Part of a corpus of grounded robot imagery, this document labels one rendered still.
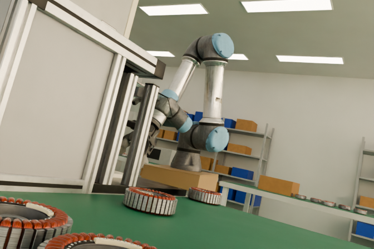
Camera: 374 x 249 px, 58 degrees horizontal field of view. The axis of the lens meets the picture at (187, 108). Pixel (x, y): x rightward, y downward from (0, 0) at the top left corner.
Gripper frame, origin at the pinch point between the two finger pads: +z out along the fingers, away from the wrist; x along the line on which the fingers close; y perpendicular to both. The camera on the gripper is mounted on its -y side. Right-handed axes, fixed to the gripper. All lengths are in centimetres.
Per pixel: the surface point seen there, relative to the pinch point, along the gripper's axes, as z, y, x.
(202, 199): 1.0, -0.1, -34.4
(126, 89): -5.5, -42.1, -20.4
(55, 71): 6, -61, -20
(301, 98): -431, 519, 77
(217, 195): -2.3, 1.7, -37.5
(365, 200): -254, 533, -92
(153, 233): 22, -50, -50
